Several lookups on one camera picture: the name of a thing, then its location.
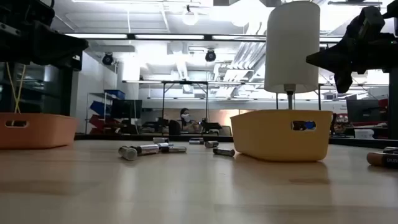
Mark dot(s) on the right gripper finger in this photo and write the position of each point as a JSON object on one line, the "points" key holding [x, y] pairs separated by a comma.
{"points": [[326, 59], [343, 81]]}

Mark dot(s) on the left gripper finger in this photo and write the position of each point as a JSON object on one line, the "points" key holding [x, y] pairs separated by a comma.
{"points": [[59, 46]]}

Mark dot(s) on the black copper battery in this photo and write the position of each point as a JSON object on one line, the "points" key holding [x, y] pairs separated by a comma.
{"points": [[196, 141], [174, 149], [164, 144], [377, 158], [224, 152]]}

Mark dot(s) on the silver battery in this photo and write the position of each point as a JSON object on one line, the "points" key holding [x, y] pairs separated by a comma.
{"points": [[147, 149], [128, 153], [160, 140], [211, 144]]}

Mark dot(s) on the black computer monitor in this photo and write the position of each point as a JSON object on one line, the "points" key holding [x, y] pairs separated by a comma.
{"points": [[362, 110], [126, 109]]}

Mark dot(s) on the white shade table lamp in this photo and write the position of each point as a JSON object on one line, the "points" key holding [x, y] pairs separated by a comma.
{"points": [[292, 46]]}

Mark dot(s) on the long ceiling light strip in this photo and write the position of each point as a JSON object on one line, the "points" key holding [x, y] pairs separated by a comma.
{"points": [[236, 37], [96, 36], [169, 36]]}

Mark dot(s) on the white box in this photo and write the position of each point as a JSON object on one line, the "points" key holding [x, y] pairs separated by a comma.
{"points": [[363, 133]]}

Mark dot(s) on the blue storage bin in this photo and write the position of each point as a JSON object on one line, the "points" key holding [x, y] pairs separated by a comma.
{"points": [[97, 107], [115, 94]]}

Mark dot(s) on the red storage bin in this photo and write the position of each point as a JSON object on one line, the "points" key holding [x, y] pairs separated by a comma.
{"points": [[98, 120]]}

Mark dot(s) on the orange plastic bin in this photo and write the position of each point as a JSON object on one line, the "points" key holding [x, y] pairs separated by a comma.
{"points": [[37, 133]]}

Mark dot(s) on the yellow plastic bin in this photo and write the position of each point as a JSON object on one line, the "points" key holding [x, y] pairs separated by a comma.
{"points": [[267, 137]]}

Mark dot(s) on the round white pendant lamp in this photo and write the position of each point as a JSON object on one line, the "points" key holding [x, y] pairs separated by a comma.
{"points": [[190, 18]]}

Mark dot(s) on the black office chair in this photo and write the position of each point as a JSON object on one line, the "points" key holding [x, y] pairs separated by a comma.
{"points": [[174, 127]]}

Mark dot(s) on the person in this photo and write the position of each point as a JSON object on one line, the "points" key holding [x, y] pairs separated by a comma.
{"points": [[186, 119]]}

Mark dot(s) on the black ceiling camera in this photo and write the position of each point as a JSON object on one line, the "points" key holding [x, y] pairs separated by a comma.
{"points": [[210, 56], [107, 59]]}

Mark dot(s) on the black metal workstation frame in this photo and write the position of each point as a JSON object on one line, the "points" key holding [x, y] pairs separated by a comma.
{"points": [[186, 82]]}

